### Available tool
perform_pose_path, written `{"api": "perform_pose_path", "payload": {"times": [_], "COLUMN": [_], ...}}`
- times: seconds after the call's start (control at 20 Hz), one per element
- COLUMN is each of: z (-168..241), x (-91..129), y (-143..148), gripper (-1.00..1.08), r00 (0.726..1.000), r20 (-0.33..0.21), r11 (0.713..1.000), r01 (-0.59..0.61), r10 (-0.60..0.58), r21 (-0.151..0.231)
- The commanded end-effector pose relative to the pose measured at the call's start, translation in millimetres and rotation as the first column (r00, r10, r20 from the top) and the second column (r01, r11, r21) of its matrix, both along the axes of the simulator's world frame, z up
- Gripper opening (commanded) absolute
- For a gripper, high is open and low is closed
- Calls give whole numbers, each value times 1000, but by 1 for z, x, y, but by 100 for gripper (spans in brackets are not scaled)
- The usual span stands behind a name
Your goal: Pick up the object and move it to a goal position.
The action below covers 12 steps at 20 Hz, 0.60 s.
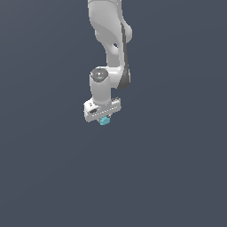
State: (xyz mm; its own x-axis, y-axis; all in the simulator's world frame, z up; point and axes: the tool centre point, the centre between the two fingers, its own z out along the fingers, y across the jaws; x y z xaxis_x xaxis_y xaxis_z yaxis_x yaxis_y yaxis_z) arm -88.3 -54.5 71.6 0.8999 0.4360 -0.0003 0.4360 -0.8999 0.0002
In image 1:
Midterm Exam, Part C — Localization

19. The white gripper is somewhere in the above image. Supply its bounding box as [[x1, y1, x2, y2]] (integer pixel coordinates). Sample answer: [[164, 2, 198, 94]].
[[82, 97, 122, 123]]

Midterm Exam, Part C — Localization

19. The small cyan object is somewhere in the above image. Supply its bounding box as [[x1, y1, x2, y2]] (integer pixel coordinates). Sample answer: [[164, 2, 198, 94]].
[[99, 115, 111, 126]]

